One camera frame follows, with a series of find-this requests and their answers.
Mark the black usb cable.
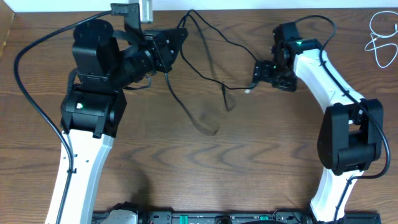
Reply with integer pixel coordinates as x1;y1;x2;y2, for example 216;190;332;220
164;9;259;136

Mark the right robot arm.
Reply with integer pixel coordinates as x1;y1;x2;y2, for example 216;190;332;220
252;22;384;223

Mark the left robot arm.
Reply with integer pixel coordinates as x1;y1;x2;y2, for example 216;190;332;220
46;19;188;223

